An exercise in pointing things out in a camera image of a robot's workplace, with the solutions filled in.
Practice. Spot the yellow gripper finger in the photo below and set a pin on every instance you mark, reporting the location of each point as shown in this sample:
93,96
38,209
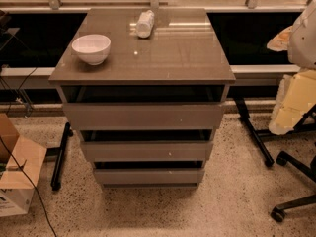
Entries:
295,97
280,41

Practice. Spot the grey bottom drawer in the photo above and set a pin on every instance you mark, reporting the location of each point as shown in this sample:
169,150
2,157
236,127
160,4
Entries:
149,173

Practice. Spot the grey drawer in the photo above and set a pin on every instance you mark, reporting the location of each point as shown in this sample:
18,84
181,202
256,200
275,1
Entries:
146,145
149,173
144,107

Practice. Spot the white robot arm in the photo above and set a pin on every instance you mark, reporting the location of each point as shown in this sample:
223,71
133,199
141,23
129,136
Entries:
302,41

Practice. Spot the grey middle drawer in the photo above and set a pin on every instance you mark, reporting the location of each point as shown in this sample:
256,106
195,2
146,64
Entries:
146,145

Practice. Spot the grey drawer cabinet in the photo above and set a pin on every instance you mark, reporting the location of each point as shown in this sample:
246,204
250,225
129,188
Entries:
182,50

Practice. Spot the grey top drawer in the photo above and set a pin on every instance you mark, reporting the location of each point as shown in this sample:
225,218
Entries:
144,107

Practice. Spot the open cardboard box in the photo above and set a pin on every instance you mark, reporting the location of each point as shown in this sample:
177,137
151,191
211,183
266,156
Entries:
22,160

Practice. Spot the black right stand foot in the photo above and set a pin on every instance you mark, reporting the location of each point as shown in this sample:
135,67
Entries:
245,118

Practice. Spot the black stand foot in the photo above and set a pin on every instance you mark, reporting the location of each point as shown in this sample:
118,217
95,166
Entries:
245,118
60,156

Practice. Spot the white plastic bottle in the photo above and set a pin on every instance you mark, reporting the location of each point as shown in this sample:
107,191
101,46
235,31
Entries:
145,24

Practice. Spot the white ceramic bowl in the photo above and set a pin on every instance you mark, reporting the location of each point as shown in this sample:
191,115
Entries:
92,49

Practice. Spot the black left stand foot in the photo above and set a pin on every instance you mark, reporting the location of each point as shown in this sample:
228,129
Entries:
60,156

